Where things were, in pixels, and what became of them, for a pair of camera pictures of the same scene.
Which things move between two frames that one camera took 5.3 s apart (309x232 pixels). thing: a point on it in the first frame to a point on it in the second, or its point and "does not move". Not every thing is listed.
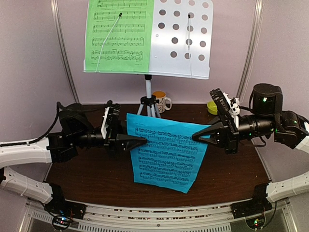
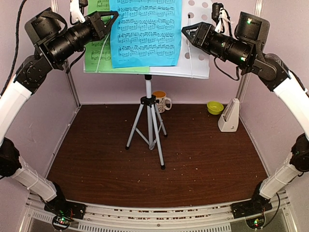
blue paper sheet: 171,158 to 147,33
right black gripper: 227,128 to 202,37
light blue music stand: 180,40 does not move
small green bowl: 212,107 does not move
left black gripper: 118,139 to 99,29
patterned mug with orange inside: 165,103 does not move
